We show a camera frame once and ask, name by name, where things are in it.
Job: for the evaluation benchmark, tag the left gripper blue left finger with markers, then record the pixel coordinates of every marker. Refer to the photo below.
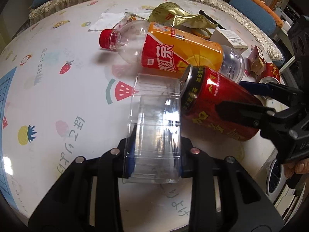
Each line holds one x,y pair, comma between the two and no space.
86,195

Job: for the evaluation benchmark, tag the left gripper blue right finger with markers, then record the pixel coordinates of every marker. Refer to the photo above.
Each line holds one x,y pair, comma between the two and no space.
224,196

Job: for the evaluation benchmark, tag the large red drink can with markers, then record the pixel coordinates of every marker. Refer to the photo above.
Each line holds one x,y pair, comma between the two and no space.
270,74

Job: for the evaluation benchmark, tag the red cigarette box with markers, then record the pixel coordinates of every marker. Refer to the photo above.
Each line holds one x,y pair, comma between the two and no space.
256,61

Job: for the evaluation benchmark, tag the clear plastic cup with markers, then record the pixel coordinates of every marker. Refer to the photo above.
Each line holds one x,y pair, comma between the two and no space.
152,150

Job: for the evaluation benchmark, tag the small red drink can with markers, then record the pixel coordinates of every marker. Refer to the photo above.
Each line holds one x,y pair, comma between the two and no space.
202,89

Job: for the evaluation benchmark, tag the white cardboard medicine box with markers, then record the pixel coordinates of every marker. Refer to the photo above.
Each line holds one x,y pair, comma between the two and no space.
228,38

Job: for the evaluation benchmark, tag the orange label plastic bottle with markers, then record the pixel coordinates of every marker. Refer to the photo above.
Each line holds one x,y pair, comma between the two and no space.
170,50

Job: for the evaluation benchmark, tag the gold foil snack bag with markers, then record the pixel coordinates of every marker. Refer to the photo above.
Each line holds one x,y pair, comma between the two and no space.
171,15

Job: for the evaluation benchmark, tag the white tissue paper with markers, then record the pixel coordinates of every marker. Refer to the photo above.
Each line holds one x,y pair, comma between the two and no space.
106,21

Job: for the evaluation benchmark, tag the clear snack wrapper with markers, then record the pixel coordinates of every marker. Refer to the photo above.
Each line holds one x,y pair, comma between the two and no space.
128,18

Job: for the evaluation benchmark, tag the person's right hand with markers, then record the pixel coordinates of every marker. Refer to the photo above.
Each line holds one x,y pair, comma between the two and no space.
300,167

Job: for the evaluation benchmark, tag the black phone holder stick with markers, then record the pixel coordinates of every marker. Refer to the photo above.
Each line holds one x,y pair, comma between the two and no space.
201,12

